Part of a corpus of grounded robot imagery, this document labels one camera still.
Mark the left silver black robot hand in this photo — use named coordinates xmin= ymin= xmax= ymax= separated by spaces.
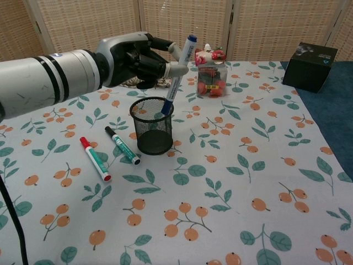
xmin=95 ymin=32 xmax=190 ymax=89

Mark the blue whiteboard marker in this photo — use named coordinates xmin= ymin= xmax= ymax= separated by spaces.
xmin=161 ymin=34 xmax=199 ymax=115

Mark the black whiteboard marker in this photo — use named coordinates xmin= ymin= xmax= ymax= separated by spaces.
xmin=105 ymin=126 xmax=142 ymax=166

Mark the black mesh pen holder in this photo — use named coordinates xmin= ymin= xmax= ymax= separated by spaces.
xmin=129 ymin=97 xmax=175 ymax=155

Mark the red whiteboard marker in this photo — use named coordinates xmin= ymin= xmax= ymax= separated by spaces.
xmin=79 ymin=136 xmax=113 ymax=182

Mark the clear box of red toys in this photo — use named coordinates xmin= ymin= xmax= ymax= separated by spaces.
xmin=194 ymin=43 xmax=229 ymax=99

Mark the bamboo folding screen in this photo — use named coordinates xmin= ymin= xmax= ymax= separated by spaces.
xmin=0 ymin=0 xmax=353 ymax=67

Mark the floral leaf print tablecloth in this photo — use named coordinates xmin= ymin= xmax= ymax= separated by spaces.
xmin=0 ymin=61 xmax=353 ymax=265

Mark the black cardboard box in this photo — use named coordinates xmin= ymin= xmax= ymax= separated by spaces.
xmin=282 ymin=42 xmax=339 ymax=93

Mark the blue felt table cover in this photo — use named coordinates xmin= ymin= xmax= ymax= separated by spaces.
xmin=280 ymin=60 xmax=353 ymax=177

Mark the beige braided rope bundle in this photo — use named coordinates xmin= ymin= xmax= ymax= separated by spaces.
xmin=121 ymin=77 xmax=172 ymax=89

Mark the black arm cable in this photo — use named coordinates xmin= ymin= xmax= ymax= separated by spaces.
xmin=0 ymin=173 xmax=30 ymax=265

